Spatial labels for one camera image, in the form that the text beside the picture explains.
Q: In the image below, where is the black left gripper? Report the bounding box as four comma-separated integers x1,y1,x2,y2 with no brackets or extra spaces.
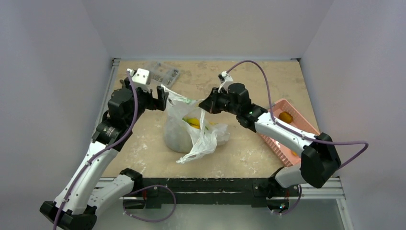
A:
125,78,167,127

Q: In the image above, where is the white plastic bag lemon print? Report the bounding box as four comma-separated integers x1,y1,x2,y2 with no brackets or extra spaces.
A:
161,84,230,164

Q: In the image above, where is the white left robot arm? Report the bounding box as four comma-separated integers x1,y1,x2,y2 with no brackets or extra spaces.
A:
40,77,169,230

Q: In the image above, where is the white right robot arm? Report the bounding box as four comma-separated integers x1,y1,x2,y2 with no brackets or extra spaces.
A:
199,83,341,195

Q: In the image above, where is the yellow fake banana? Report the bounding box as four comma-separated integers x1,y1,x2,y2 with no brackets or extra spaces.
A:
183,117,201,129

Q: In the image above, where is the brown fake kiwi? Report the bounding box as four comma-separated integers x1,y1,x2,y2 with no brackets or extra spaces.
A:
278,111,293,124

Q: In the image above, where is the clear plastic screw box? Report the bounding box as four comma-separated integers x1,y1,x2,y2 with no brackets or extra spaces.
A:
145,61,180,89

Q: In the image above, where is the pink plastic basket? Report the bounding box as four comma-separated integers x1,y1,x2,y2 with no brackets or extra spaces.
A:
255,99,319,167

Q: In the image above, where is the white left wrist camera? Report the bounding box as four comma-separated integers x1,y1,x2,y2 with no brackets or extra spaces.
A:
126,68,151,85

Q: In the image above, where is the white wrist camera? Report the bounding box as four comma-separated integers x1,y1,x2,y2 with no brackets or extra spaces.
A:
126,68,151,85
218,71,234,92

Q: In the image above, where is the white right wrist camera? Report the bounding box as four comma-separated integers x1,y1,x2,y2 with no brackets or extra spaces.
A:
218,71,234,92

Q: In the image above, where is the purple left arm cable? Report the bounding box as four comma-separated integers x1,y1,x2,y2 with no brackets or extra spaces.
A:
52,70,139,230

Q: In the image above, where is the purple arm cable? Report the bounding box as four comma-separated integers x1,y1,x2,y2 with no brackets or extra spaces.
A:
52,70,139,230
226,60,370,169

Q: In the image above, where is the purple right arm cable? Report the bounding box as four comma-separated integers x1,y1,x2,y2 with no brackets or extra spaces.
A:
226,60,370,169

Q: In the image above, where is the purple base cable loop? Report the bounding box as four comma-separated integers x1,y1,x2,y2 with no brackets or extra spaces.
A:
122,185,177,223

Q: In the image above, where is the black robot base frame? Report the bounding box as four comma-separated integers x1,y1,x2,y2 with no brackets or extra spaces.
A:
123,178,299,210

